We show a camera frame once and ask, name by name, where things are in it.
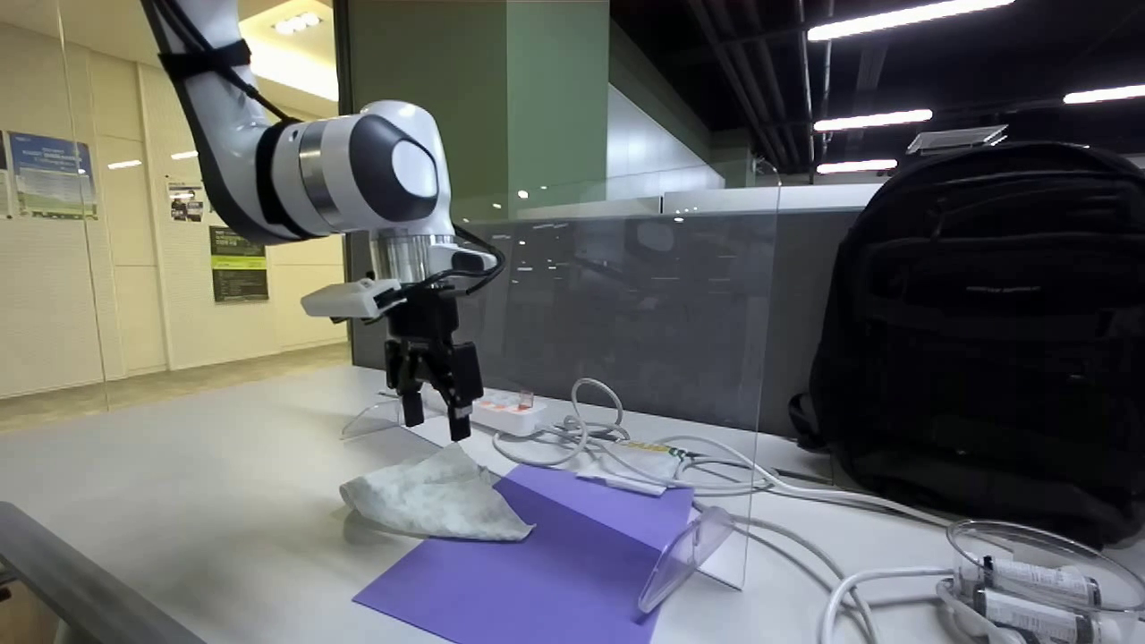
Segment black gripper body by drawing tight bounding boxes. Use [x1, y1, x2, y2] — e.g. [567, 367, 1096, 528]
[382, 290, 482, 400]

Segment white patterned cloth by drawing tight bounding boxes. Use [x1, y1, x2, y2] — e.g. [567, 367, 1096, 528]
[339, 449, 534, 545]

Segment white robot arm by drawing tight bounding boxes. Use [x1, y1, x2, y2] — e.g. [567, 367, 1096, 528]
[139, 0, 504, 439]

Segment white power strip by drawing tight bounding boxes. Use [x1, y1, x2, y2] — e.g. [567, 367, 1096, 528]
[471, 395, 543, 438]

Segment purple paper sheet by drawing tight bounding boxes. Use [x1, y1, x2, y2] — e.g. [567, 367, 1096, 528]
[357, 466, 693, 644]

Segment white power adapters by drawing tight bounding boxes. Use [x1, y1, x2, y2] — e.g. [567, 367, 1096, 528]
[939, 555, 1145, 644]

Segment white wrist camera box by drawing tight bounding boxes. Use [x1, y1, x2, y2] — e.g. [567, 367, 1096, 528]
[300, 281, 402, 324]

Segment white coiled cable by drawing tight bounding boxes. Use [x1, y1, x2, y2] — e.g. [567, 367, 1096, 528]
[492, 375, 838, 506]

